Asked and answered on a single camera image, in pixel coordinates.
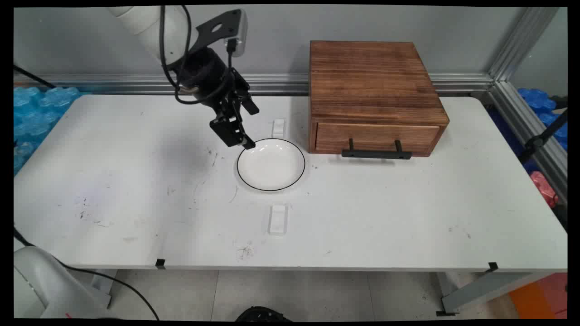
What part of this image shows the black round floor object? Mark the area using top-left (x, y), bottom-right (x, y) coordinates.
top-left (235, 307), bottom-right (293, 322)

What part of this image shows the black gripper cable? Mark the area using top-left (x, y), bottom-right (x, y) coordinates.
top-left (159, 5), bottom-right (237, 105)

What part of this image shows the long black floor cable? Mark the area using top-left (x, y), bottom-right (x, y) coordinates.
top-left (14, 225), bottom-right (160, 321)

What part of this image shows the thin black cable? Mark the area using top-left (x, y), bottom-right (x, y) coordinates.
top-left (14, 65), bottom-right (57, 89)

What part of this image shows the white plate with black rim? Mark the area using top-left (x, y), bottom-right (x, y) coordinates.
top-left (237, 138), bottom-right (306, 192)

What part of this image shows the pink bubble wrap bundle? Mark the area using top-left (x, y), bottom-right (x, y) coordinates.
top-left (530, 171), bottom-right (559, 209)

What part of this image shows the side aluminium frame rail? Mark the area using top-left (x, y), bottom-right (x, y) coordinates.
top-left (487, 81), bottom-right (568, 205)

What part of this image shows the grey table leg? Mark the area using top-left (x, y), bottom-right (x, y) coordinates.
top-left (90, 270), bottom-right (119, 309)
top-left (436, 272), bottom-right (556, 316)

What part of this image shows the horizontal aluminium frame rail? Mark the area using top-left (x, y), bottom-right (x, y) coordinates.
top-left (14, 72), bottom-right (494, 96)

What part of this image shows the blue bubble wrap sheet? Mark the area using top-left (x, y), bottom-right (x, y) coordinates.
top-left (517, 87), bottom-right (568, 152)
top-left (14, 86), bottom-right (83, 176)

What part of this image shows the grey white robot base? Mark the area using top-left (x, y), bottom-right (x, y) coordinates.
top-left (14, 247), bottom-right (114, 320)

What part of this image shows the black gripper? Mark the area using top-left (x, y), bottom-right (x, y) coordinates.
top-left (174, 48), bottom-right (260, 150)

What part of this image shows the dark wooden drawer cabinet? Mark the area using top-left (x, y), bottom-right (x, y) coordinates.
top-left (309, 41), bottom-right (450, 158)

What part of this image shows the upright aluminium frame post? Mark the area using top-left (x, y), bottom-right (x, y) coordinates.
top-left (487, 7), bottom-right (561, 83)

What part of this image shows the orange box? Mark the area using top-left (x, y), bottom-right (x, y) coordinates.
top-left (507, 273), bottom-right (568, 319)

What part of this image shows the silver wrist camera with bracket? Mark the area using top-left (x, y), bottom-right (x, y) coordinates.
top-left (195, 9), bottom-right (249, 57)

